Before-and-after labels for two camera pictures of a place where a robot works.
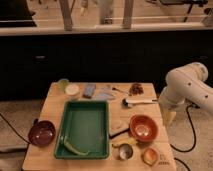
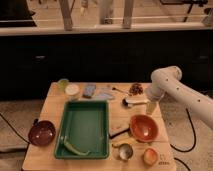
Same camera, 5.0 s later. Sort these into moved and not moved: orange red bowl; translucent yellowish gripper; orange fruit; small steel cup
Moved: translucent yellowish gripper
Not moved: orange red bowl; small steel cup; orange fruit
